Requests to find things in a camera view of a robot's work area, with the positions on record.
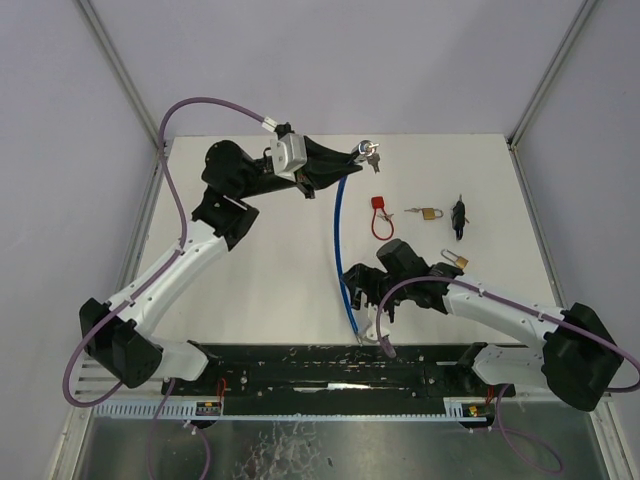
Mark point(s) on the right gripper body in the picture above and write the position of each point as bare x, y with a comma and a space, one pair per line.
373, 288

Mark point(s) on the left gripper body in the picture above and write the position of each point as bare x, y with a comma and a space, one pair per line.
307, 170

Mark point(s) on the blue cable lock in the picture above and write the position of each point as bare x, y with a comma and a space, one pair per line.
337, 249

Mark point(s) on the keys of blue cable lock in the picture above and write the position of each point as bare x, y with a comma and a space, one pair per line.
373, 157

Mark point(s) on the red cable padlock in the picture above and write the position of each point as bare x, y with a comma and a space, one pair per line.
378, 206

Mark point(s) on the keys of red padlock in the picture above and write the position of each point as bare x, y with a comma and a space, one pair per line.
386, 217

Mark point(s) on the small brass padlock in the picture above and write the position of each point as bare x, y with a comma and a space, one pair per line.
430, 213

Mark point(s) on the long shackle brass padlock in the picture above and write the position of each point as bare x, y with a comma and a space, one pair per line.
457, 260

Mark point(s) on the black padlock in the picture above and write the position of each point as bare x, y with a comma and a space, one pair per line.
458, 218

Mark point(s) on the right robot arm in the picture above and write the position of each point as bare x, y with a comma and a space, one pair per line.
567, 351

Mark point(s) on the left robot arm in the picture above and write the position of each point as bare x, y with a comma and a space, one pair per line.
121, 330

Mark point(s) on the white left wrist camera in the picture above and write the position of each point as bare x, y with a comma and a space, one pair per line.
288, 155

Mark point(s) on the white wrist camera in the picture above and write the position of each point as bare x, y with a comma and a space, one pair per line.
367, 326
288, 155

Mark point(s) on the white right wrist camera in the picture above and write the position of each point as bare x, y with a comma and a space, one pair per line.
367, 326

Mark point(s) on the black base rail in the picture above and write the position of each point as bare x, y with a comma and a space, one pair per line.
424, 370

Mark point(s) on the right aluminium frame post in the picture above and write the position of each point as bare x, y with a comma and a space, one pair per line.
586, 10

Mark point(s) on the aluminium frame post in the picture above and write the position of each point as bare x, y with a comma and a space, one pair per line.
586, 10
115, 63

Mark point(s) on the left aluminium frame post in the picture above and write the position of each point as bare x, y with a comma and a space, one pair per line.
115, 63

